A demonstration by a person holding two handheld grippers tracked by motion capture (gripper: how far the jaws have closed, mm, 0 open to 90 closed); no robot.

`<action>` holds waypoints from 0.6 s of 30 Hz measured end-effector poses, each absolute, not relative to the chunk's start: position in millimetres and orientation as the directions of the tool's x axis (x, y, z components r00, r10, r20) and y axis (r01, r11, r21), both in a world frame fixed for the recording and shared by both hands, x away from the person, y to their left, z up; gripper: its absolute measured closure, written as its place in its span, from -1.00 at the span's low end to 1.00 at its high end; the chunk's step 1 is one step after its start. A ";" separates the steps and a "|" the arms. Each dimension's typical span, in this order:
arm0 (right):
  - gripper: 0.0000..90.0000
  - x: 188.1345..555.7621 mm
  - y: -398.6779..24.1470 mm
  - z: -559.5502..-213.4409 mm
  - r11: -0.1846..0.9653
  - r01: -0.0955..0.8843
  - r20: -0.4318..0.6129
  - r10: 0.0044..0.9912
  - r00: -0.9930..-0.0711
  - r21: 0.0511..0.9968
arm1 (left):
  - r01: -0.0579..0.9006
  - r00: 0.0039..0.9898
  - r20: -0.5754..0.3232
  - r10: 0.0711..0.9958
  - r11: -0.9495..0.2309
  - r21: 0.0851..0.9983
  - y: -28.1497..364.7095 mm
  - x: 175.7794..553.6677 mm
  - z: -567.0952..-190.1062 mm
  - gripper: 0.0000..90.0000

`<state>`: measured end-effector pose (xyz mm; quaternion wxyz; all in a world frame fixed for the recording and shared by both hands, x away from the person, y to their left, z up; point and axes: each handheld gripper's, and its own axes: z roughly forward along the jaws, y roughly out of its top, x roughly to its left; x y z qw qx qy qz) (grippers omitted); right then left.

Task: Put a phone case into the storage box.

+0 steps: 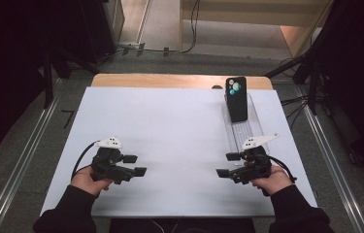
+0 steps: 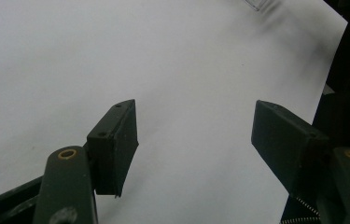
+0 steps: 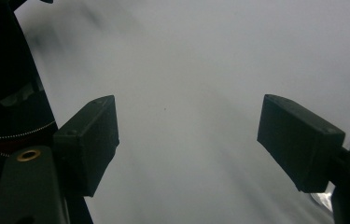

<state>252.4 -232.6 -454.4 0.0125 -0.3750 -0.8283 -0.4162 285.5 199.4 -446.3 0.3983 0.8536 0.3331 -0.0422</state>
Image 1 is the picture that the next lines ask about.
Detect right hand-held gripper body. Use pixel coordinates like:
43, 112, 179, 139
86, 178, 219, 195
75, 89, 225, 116
228, 133, 281, 186

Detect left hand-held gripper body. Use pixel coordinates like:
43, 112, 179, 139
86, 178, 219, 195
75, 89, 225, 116
90, 136, 136, 185

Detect clear plastic slotted rack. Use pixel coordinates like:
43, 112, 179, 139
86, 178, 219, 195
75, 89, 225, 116
220, 92, 271, 167

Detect dark smartphone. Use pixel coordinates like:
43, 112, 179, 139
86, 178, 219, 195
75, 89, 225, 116
224, 76, 248, 123

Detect person's right hand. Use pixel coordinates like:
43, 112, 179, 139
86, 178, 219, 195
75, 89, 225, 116
250, 164, 294, 196

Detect person's left hand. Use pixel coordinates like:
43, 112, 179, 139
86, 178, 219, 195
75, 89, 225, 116
70, 165, 115, 197

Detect wooden table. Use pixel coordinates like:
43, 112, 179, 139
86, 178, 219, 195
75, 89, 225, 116
90, 73, 274, 91

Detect black metal stand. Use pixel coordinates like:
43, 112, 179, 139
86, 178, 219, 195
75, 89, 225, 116
265, 48, 324, 117
40, 45, 101, 110

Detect dark curtain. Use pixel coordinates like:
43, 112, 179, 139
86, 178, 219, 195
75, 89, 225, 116
0, 0, 120, 164
310, 0, 364, 174

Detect light wooden furniture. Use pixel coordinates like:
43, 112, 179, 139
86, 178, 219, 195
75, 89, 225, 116
179, 0, 334, 58

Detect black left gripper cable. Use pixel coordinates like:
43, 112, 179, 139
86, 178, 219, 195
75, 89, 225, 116
71, 140, 102, 181

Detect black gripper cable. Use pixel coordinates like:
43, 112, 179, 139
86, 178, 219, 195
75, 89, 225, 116
71, 140, 102, 181
266, 155, 298, 183

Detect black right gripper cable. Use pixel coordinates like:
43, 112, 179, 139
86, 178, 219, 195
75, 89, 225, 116
266, 155, 298, 183

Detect black floor cables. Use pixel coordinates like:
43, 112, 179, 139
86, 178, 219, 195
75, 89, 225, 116
280, 91, 312, 132

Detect aluminium floor rail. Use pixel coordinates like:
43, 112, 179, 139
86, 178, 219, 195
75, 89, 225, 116
0, 96, 60, 233
301, 105, 364, 233

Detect hanging black cable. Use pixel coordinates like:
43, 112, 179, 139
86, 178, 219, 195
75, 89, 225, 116
182, 0, 202, 54

